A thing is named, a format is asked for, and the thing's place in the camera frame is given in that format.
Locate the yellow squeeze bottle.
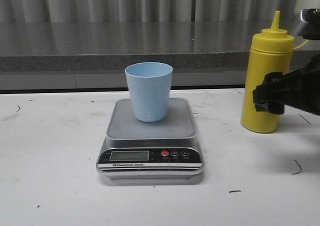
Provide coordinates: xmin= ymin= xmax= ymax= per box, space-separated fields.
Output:
xmin=240 ymin=10 xmax=310 ymax=134

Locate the silver electronic kitchen scale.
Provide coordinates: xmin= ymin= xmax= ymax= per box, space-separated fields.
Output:
xmin=96 ymin=97 xmax=205 ymax=185

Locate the grey steel counter shelf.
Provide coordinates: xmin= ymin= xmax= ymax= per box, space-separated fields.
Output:
xmin=0 ymin=20 xmax=320 ymax=91

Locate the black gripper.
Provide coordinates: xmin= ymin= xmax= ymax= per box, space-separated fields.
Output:
xmin=253 ymin=8 xmax=320 ymax=115

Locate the light blue plastic cup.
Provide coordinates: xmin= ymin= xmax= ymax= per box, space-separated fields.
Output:
xmin=125 ymin=62 xmax=173 ymax=122

